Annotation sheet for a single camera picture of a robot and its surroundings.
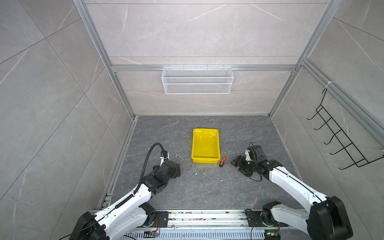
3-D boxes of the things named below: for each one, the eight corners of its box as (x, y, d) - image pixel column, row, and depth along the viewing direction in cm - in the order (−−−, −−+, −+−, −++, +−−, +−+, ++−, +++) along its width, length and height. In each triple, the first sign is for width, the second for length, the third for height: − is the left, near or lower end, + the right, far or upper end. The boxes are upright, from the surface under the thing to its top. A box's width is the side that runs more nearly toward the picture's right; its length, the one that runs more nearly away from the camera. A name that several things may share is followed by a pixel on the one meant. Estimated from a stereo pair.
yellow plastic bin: (191, 163, 95) (191, 158, 90) (191, 132, 112) (191, 126, 106) (220, 163, 95) (222, 158, 90) (217, 132, 112) (218, 126, 106)
